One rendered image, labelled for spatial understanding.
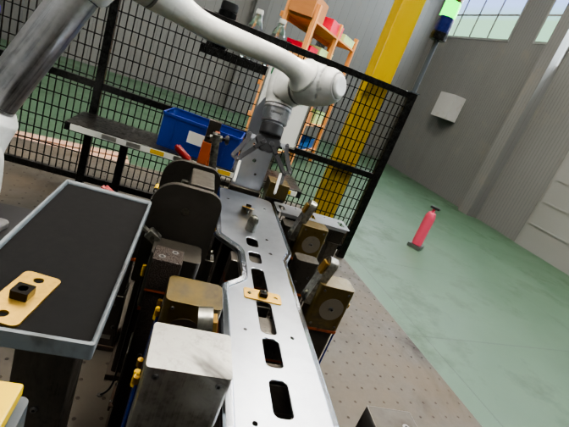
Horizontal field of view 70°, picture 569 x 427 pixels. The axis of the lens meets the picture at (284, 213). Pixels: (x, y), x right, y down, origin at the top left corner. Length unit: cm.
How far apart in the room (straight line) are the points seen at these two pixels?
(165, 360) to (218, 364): 6
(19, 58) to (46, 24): 11
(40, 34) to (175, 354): 94
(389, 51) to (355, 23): 1009
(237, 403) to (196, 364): 15
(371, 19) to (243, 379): 1179
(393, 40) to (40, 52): 132
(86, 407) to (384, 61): 163
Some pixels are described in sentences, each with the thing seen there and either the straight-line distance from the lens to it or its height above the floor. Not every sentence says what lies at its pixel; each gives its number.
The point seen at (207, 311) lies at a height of 111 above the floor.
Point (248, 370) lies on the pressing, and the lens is 70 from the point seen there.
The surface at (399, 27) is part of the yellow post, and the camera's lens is 194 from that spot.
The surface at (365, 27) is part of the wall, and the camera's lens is 1215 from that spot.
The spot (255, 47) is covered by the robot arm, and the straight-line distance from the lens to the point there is 116.
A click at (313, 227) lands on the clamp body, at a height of 104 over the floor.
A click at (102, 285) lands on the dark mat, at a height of 116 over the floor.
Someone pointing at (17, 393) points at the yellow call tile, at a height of 116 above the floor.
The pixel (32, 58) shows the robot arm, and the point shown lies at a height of 125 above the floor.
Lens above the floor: 145
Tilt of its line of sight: 18 degrees down
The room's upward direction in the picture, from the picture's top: 21 degrees clockwise
